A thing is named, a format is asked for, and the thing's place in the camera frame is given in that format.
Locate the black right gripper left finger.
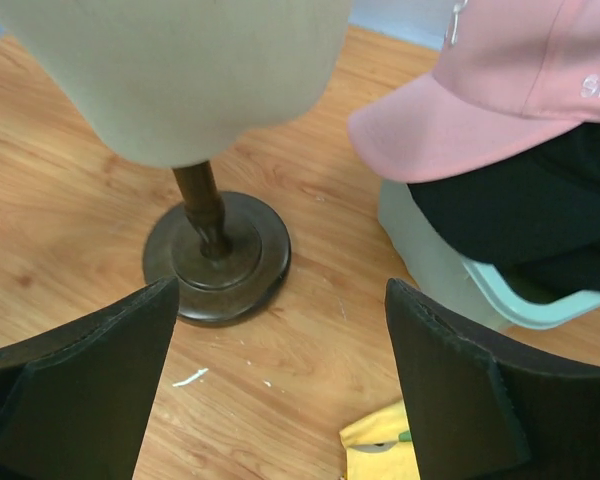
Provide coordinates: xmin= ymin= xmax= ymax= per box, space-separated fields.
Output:
xmin=0 ymin=278 xmax=179 ymax=479

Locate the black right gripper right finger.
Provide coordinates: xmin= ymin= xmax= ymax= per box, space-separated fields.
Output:
xmin=385 ymin=279 xmax=600 ymax=479

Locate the pink sport baseball cap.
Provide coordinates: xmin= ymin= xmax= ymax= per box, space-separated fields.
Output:
xmin=348 ymin=0 xmax=600 ymax=183

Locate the yellow printed cloth hat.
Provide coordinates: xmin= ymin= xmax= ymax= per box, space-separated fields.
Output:
xmin=339 ymin=400 xmax=420 ymax=480

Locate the light teal plastic bin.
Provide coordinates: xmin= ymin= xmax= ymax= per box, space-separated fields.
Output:
xmin=377 ymin=180 xmax=600 ymax=330

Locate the black baseball cap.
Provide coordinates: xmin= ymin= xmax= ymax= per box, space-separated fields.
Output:
xmin=409 ymin=123 xmax=600 ymax=294

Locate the cream mannequin head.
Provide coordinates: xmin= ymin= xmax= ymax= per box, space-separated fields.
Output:
xmin=0 ymin=0 xmax=352 ymax=169

